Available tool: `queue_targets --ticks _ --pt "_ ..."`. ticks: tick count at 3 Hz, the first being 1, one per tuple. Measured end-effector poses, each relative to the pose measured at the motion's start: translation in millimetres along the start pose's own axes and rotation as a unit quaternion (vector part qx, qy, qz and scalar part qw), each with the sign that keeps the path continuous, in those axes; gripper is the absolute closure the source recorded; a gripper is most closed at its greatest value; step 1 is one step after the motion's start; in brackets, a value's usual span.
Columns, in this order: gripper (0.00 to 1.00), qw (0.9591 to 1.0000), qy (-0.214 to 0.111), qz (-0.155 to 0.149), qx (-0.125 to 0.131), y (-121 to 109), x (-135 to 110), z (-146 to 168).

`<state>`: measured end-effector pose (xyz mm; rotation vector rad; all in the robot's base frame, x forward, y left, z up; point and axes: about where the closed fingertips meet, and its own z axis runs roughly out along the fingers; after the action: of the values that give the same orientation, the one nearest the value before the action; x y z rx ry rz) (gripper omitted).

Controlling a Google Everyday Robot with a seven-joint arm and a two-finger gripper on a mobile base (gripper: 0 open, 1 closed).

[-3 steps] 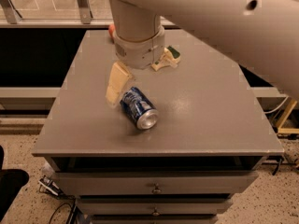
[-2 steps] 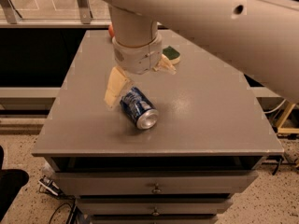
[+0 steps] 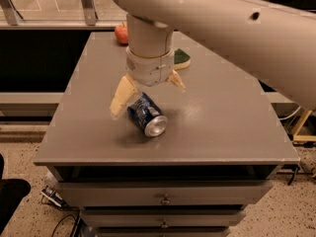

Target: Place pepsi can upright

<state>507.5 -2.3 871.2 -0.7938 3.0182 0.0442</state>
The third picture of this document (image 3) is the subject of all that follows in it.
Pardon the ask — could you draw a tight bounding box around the black floor cable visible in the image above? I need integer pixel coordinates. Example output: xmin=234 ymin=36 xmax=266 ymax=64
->
xmin=50 ymin=211 xmax=83 ymax=237

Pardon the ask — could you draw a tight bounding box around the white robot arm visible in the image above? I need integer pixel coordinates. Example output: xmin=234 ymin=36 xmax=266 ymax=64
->
xmin=113 ymin=0 xmax=316 ymax=111

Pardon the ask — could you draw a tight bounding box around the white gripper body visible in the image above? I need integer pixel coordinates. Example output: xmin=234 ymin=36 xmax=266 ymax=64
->
xmin=126 ymin=47 xmax=174 ymax=87

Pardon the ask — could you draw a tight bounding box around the metal railing frame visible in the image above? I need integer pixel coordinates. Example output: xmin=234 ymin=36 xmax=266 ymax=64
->
xmin=0 ymin=0 xmax=125 ymax=30

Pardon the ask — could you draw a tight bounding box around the green yellow sponge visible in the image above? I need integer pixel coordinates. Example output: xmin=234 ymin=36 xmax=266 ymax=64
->
xmin=174 ymin=48 xmax=191 ymax=70

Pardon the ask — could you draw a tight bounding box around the yellow stand frame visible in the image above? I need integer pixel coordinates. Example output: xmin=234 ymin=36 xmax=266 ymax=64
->
xmin=290 ymin=111 xmax=316 ymax=142

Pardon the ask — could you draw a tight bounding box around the grey drawer cabinet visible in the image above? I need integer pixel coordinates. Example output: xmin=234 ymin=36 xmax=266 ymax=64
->
xmin=35 ymin=32 xmax=299 ymax=237

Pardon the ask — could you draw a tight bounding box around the red apple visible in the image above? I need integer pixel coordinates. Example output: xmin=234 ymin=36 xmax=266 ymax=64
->
xmin=115 ymin=23 xmax=128 ymax=44

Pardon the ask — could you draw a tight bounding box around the black chair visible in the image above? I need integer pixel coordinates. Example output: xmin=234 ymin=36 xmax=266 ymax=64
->
xmin=0 ymin=154 xmax=31 ymax=234

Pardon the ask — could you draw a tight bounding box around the drawer with knob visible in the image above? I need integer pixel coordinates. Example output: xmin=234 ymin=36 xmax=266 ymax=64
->
xmin=81 ymin=210 xmax=245 ymax=228
xmin=56 ymin=181 xmax=273 ymax=207

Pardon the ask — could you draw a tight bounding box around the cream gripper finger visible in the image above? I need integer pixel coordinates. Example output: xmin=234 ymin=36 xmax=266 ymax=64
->
xmin=167 ymin=70 xmax=186 ymax=93
xmin=110 ymin=75 xmax=139 ymax=119

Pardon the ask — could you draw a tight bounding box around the top drawer with knob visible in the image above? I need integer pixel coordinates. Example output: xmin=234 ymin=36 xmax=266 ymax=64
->
xmin=56 ymin=181 xmax=273 ymax=207

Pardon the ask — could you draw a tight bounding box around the small device on floor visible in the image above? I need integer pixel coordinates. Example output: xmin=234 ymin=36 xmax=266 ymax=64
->
xmin=41 ymin=186 xmax=65 ymax=207

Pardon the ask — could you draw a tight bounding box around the blue pepsi can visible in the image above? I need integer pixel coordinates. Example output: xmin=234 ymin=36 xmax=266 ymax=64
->
xmin=127 ymin=93 xmax=168 ymax=137

